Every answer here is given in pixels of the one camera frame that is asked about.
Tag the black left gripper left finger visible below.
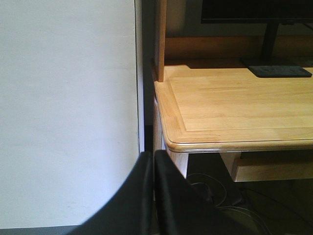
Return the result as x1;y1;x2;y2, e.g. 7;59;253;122
68;152;154;235

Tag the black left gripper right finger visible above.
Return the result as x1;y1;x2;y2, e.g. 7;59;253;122
155;150;254;235

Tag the wooden keyboard tray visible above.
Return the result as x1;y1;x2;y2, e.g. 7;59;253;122
220;150;313;182

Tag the light wooden desk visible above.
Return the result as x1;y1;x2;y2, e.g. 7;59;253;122
153;0;313;175

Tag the black computer monitor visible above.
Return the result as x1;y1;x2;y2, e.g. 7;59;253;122
201;0;313;78

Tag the white cable under desk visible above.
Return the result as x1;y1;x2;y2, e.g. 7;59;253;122
187;173;267;235

